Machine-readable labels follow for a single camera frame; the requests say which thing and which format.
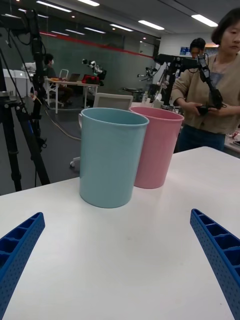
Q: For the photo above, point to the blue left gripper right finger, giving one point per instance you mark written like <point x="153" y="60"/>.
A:
<point x="220" y="252"/>

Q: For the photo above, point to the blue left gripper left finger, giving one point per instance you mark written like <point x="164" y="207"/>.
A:
<point x="15" y="252"/>

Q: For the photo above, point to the black jointed hand-held device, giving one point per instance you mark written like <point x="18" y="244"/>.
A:
<point x="212" y="90"/>

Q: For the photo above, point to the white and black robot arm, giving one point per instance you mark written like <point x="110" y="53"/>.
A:
<point x="96" y="68"/>

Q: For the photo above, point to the person's left hand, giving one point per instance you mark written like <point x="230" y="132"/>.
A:
<point x="220" y="111"/>

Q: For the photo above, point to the person's right hand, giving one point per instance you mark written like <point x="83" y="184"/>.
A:
<point x="191" y="108"/>

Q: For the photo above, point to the black tripod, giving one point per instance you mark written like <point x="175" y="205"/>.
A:
<point x="12" y="140"/>

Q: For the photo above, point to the pink plastic bin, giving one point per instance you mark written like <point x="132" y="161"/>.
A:
<point x="160" y="150"/>

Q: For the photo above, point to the pale blue plastic bin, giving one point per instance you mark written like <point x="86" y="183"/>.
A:
<point x="110" y="162"/>

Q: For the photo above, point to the person standing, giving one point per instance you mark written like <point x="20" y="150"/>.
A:
<point x="200" y="87"/>

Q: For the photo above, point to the white desk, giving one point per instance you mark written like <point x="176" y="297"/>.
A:
<point x="72" y="83"/>

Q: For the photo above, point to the white office chair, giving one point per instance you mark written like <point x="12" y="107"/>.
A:
<point x="112" y="100"/>

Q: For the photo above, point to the person seated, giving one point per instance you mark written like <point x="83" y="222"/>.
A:
<point x="51" y="75"/>

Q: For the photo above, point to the laptop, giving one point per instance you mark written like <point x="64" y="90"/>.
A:
<point x="74" y="77"/>

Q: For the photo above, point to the red object on desk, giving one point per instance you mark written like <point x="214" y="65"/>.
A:
<point x="90" y="79"/>

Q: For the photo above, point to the black robot rig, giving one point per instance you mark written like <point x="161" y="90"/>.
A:
<point x="175" y="62"/>

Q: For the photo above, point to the black pole stand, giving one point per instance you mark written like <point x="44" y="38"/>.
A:
<point x="37" y="57"/>

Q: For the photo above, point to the person behind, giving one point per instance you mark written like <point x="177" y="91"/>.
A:
<point x="196" y="47"/>

